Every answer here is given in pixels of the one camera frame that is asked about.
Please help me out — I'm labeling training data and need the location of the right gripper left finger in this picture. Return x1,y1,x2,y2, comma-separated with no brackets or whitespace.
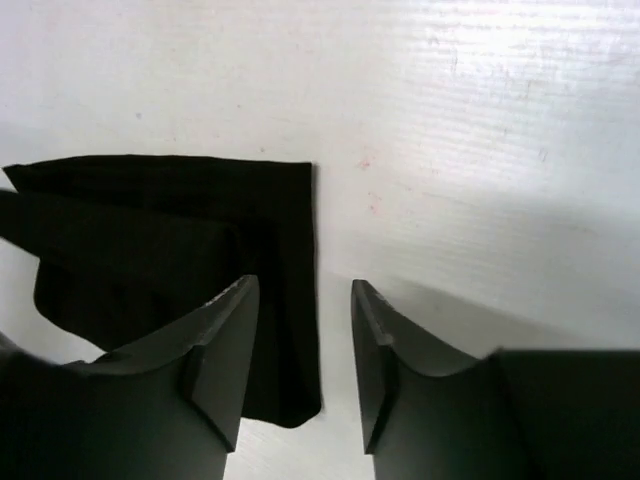
1,275,259,479

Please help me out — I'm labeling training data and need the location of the black skirt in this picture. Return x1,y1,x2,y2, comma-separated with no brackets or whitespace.
1,155,322,428

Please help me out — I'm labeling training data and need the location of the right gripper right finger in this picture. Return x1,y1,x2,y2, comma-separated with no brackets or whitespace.
351,279,639,479

